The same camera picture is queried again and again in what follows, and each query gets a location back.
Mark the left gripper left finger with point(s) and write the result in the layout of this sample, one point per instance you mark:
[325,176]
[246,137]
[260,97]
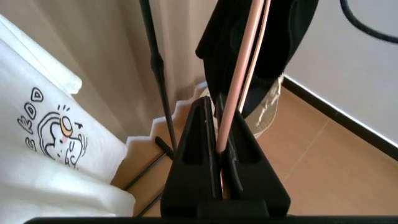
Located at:
[186,186]

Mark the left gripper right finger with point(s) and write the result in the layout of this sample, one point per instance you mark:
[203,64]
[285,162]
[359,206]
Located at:
[258,183]

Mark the pink clothes hanger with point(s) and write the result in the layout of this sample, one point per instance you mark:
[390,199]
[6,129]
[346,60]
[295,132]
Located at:
[241,68]

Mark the white printed T-shirt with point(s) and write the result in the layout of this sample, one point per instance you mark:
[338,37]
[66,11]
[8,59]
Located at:
[46,186]

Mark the black garment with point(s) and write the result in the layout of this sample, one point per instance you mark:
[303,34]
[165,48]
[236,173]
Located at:
[280,37]

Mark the white laundry basket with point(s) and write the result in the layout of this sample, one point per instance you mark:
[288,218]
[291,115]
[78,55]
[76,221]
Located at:
[264,121]

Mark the black clothes rack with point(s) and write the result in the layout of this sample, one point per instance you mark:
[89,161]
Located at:
[158,68]

